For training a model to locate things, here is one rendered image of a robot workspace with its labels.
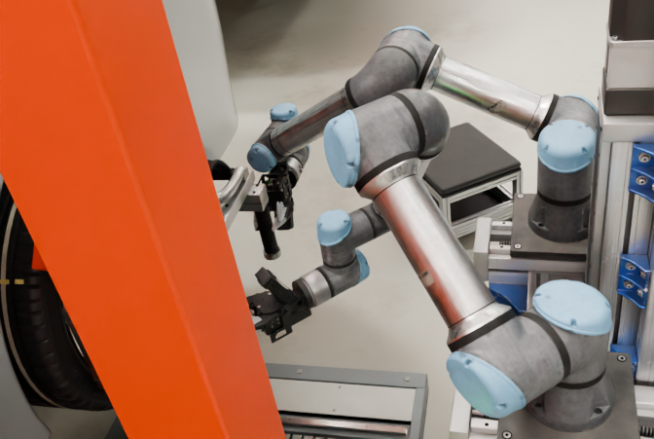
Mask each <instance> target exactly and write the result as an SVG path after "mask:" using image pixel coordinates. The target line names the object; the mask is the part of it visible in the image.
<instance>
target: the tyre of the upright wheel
mask: <svg viewBox="0 0 654 439"><path fill-rule="evenodd" d="M13 204H14V199H13V197H12V195H11V193H10V191H9V189H8V187H7V185H6V183H5V181H3V186H2V191H1V196H0V318H1V323H2V328H3V333H4V337H5V342H6V345H7V349H8V353H9V355H10V358H11V361H12V364H13V367H14V370H15V373H16V375H17V378H18V381H19V384H20V386H21V388H22V390H23V392H24V394H25V396H26V398H27V400H28V402H29V404H30V405H32V406H42V407H53V408H61V407H58V406H56V405H54V404H52V403H50V402H49V401H47V400H46V399H44V398H43V397H42V396H41V395H39V394H38V393H37V392H36V391H35V390H34V388H33V387H32V386H31V385H30V384H29V382H28V381H27V380H26V378H25V377H24V375H23V373H22V372H21V370H20V368H19V366H18V364H17V362H16V359H15V357H14V355H13V352H12V349H11V346H10V343H9V339H8V336H7V331H6V327H5V322H4V316H3V309H2V299H1V284H6V303H7V312H8V318H9V324H10V329H11V333H12V337H13V340H14V344H15V347H16V350H17V353H18V357H19V360H20V362H21V364H22V366H23V368H24V370H25V372H26V374H27V375H28V377H29V379H30V380H31V381H32V382H33V383H34V384H35V385H36V387H37V388H38V389H39V390H40V392H41V393H43V394H44V395H45V396H46V397H47V398H48V399H50V400H52V401H53V402H54V403H55V404H57V405H59V406H62V407H64V408H68V409H74V410H85V411H97V412H99V411H108V410H112V409H114V408H113V406H112V404H111V401H110V399H109V397H108V395H107V393H106V391H105V389H100V388H99V387H98V385H97V383H96V382H95V381H94V380H93V379H94V377H93V375H92V373H91V370H90V368H89V367H88V366H87V365H86V364H85V363H84V361H83V360H82V359H81V357H80V356H79V354H78V353H77V351H76V349H75V348H74V346H73V344H72V342H71V340H70V337H69V334H68V331H67V328H66V325H65V321H64V316H63V313H62V305H61V298H60V296H59V294H58V292H57V290H56V288H55V285H54V283H53V281H52V279H51V276H50V274H49V272H47V271H37V270H33V269H32V268H31V266H32V258H33V249H34V241H33V239H32V237H31V235H30V233H29V232H28V230H27V228H26V225H25V223H24V221H23V219H22V217H21V215H20V213H19V211H18V208H17V209H16V212H15V216H14V220H13V225H12V228H11V232H10V237H9V245H8V250H7V260H6V279H1V264H2V253H3V245H4V239H5V234H6V229H7V225H8V221H9V217H10V214H11V210H12V207H13ZM64 408H63V409H64Z"/></svg>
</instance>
